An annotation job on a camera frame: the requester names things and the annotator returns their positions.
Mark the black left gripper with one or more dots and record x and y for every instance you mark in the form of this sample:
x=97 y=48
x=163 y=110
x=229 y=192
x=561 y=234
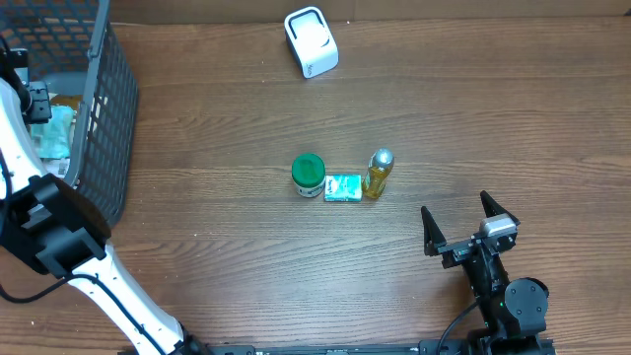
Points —
x=43 y=113

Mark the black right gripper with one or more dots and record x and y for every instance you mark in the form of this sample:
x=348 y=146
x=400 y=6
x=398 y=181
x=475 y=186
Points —
x=455 y=252

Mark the teal wet wipes pack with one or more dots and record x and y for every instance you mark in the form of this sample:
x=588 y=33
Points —
x=52 y=139

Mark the yellow dish soap bottle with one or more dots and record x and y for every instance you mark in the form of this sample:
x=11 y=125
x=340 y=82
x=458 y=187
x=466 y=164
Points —
x=379 y=168

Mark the small teal tissue pack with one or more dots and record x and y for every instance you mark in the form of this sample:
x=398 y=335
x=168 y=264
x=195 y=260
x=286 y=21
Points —
x=343 y=188

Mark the green lid white jar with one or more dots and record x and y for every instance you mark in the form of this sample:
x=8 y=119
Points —
x=308 y=175

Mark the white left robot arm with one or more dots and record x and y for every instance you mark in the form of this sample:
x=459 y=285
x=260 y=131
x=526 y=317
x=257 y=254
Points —
x=53 y=229

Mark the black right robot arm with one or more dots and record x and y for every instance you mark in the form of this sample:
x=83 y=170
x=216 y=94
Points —
x=513 y=310

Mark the white barcode scanner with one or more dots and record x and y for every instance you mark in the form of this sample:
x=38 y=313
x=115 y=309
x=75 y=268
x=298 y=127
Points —
x=311 y=42

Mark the brown nut snack bag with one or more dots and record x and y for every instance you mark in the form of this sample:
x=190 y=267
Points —
x=61 y=165

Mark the grey plastic mesh basket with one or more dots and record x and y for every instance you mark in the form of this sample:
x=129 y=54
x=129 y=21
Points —
x=73 y=49

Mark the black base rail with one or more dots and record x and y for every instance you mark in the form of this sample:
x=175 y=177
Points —
x=315 y=350

